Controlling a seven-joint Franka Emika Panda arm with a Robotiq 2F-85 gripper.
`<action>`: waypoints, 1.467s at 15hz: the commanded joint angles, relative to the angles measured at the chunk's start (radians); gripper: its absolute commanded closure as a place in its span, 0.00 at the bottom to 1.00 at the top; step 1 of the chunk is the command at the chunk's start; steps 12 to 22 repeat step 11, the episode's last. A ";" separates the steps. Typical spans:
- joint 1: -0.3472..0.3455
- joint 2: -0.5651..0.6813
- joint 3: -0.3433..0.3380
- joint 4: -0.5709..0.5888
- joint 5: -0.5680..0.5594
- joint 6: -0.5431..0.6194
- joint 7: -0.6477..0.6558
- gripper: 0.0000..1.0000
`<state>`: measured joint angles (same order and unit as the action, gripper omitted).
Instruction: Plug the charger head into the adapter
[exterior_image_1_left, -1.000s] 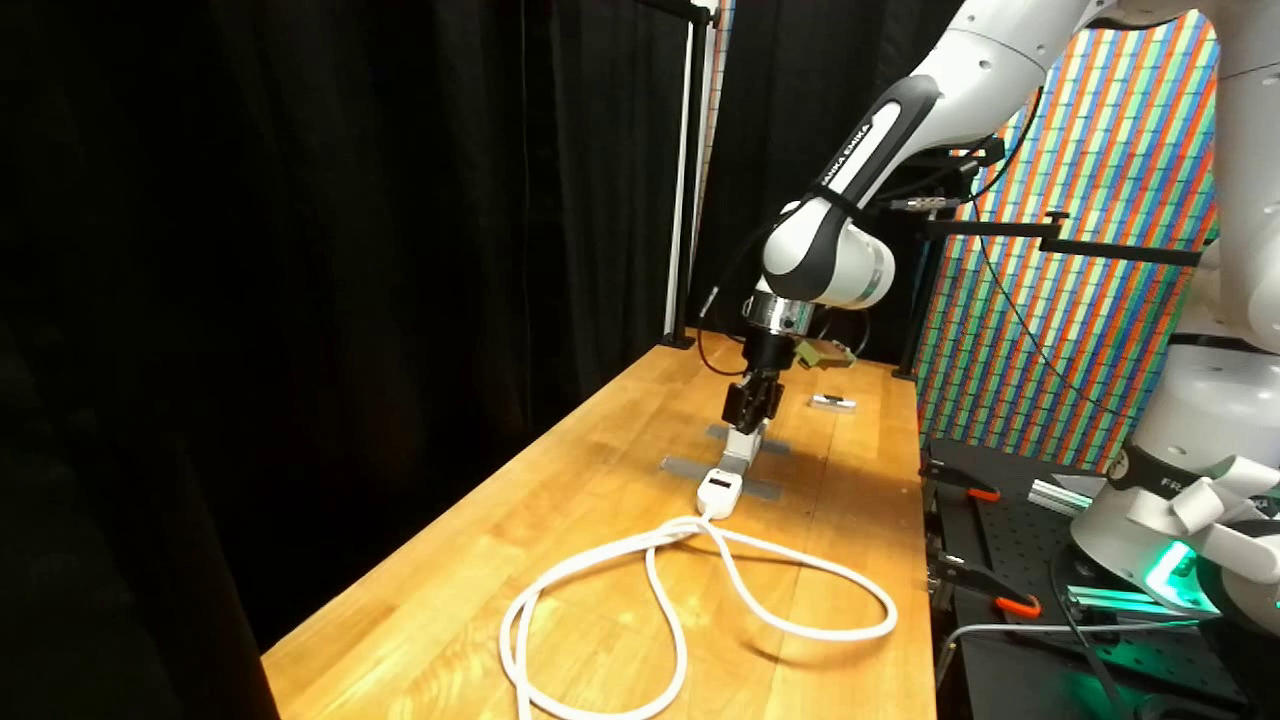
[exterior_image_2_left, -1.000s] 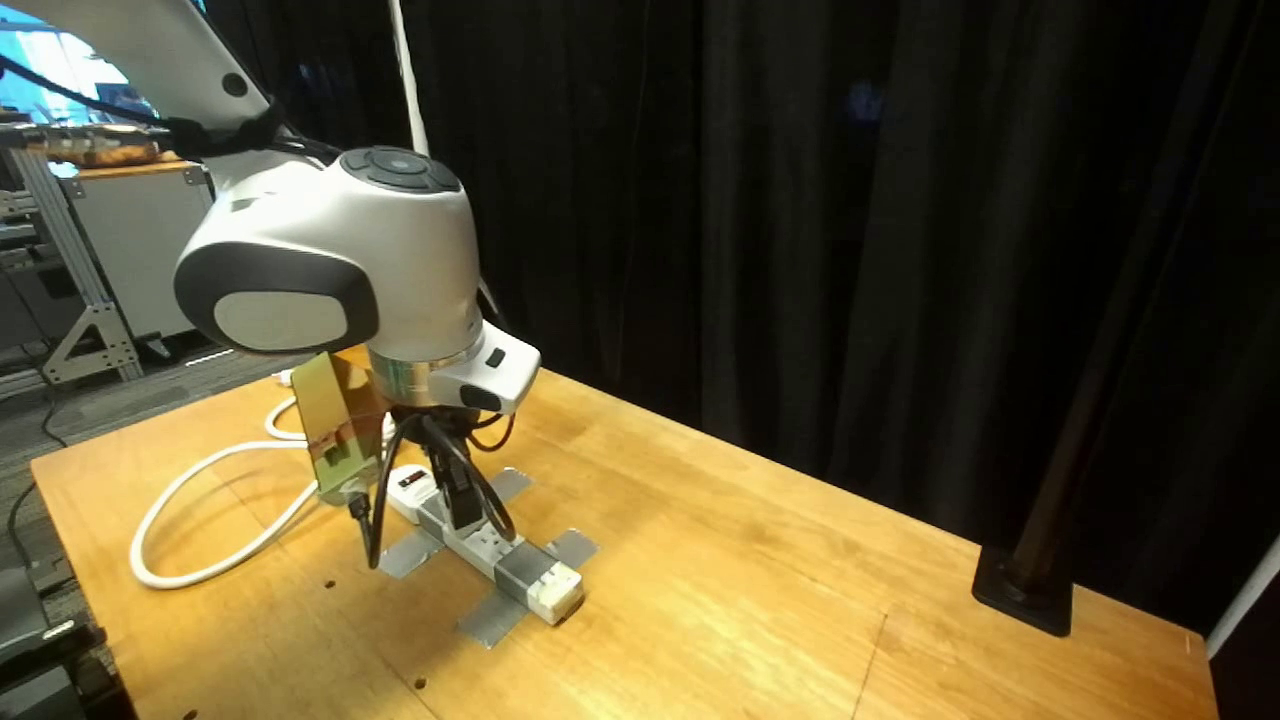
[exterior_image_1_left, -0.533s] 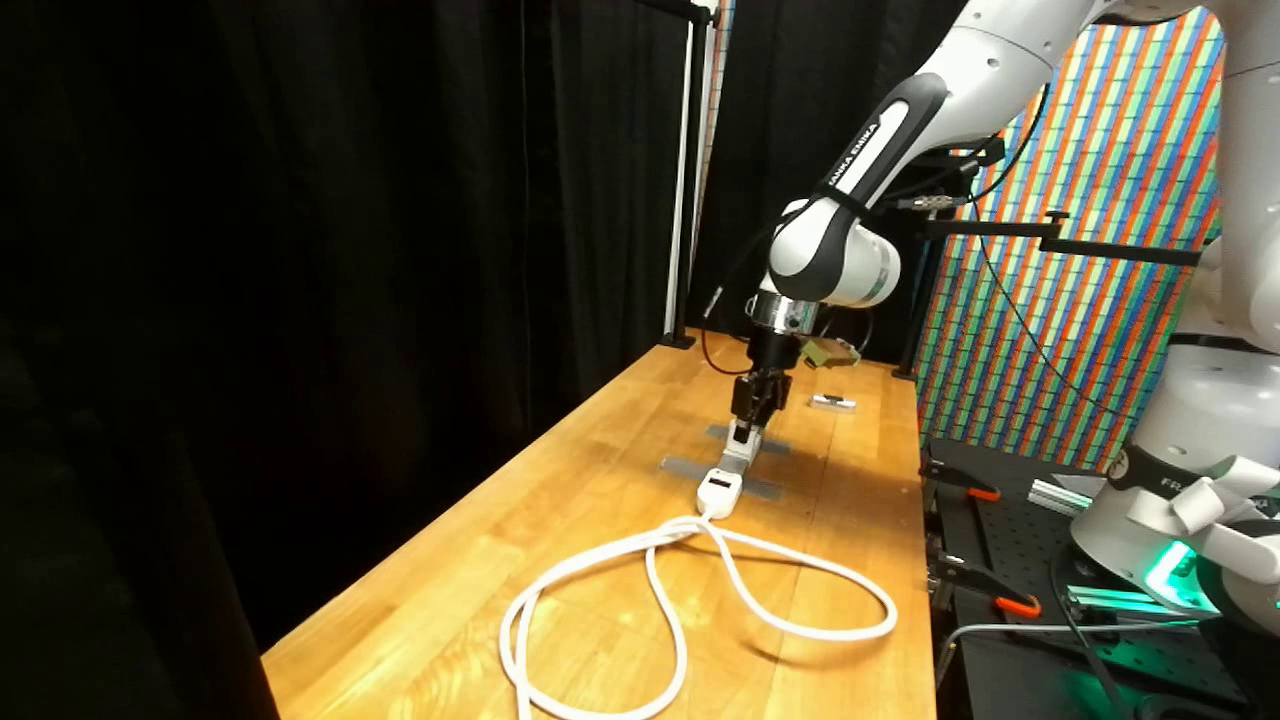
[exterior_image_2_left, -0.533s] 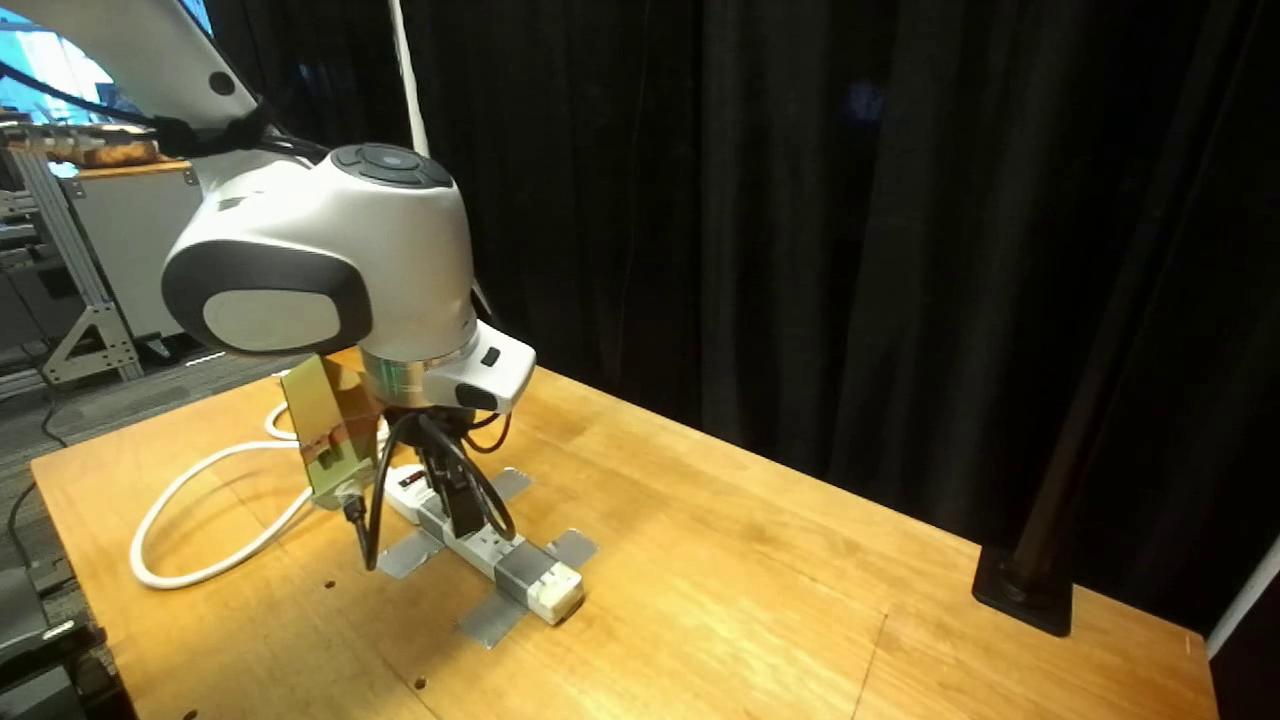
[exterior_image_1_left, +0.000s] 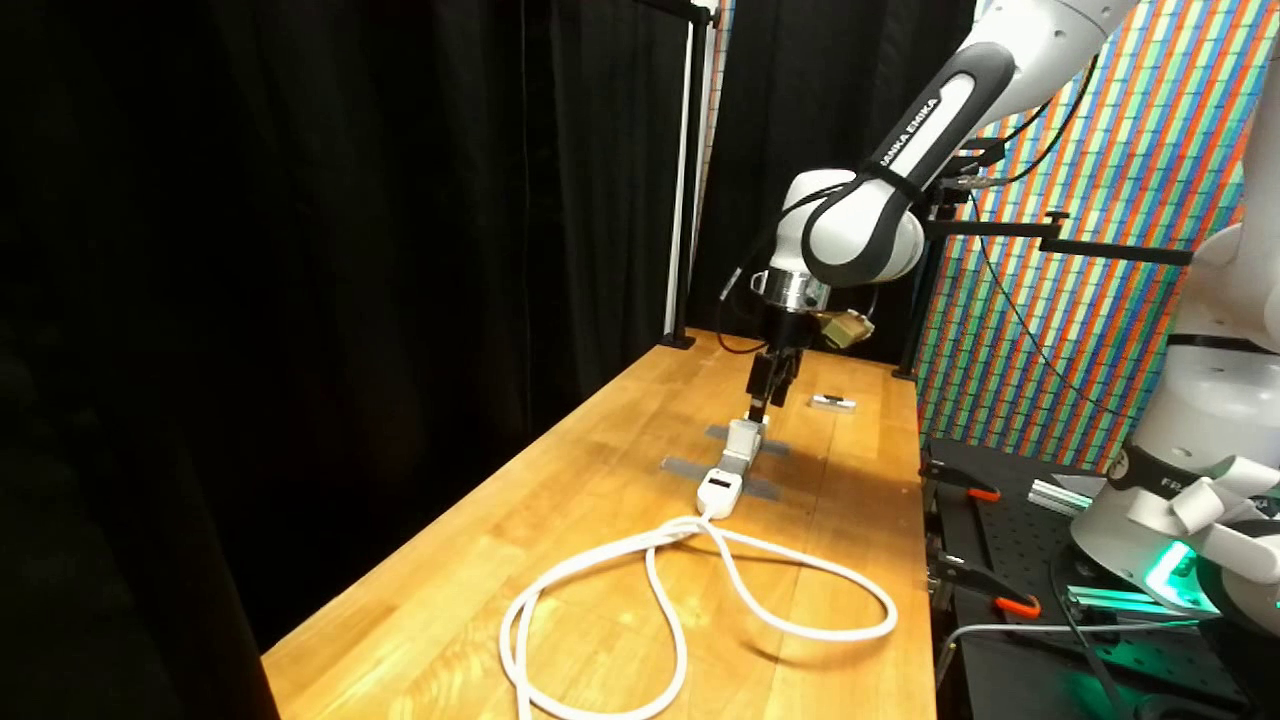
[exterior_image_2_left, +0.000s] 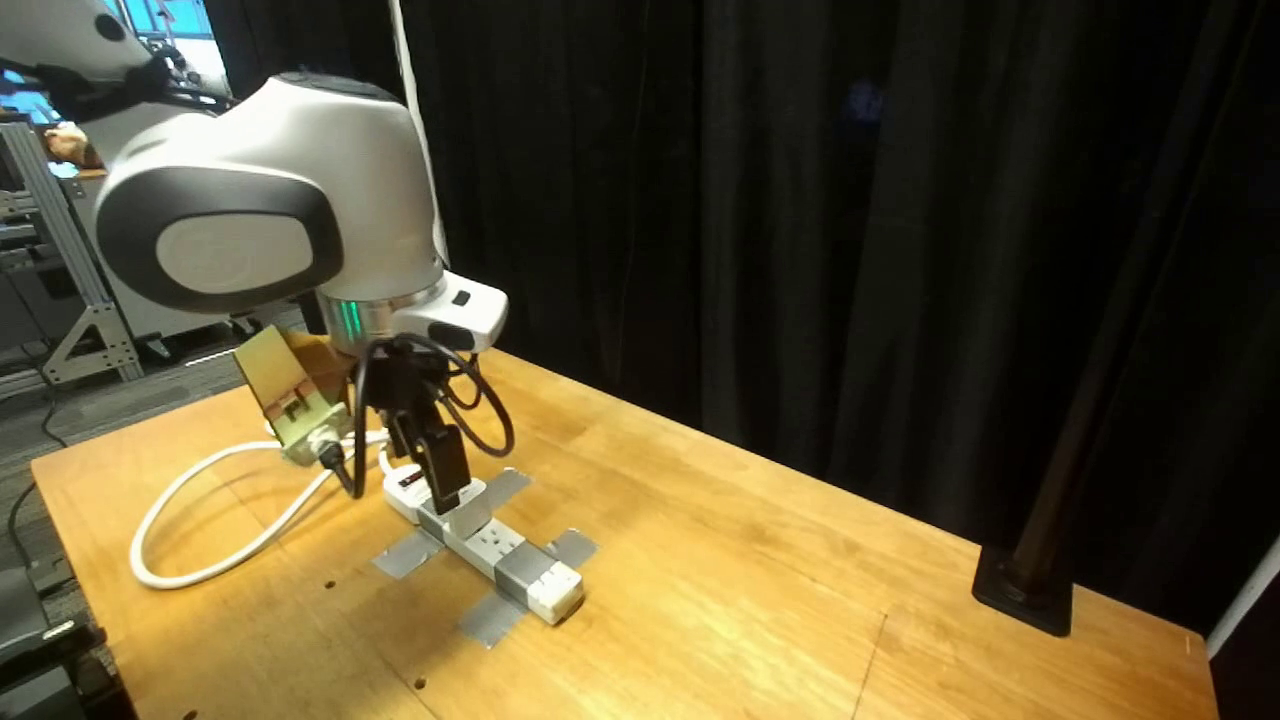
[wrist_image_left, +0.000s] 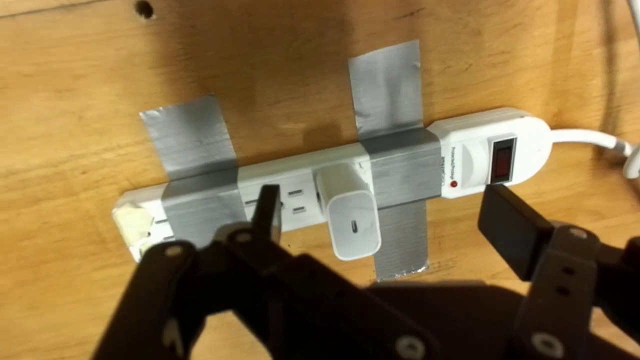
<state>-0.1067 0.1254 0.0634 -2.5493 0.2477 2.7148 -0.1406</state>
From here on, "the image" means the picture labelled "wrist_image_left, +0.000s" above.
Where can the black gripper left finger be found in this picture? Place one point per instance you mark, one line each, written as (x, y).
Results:
(232, 293)

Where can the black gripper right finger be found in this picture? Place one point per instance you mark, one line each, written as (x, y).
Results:
(561, 281)

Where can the white charger head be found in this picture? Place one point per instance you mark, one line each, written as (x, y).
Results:
(351, 221)

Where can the white power strip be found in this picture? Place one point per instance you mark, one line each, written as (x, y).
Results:
(391, 101)
(472, 153)

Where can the grey duct tape strip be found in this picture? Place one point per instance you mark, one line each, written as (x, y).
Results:
(192, 147)

